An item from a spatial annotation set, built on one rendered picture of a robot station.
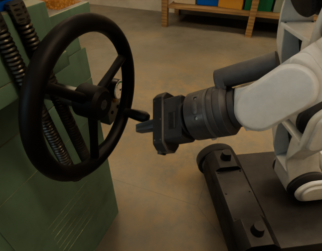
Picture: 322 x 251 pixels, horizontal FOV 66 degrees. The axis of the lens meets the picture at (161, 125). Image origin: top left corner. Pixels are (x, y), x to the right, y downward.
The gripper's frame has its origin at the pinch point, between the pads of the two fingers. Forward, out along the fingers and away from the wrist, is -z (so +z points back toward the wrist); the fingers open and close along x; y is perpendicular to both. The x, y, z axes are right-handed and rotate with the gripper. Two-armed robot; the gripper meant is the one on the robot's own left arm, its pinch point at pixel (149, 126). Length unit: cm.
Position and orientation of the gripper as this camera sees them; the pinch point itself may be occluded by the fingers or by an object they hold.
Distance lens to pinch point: 51.9
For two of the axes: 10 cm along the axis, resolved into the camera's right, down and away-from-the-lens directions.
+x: -0.1, -9.6, 2.7
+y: -6.0, -2.1, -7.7
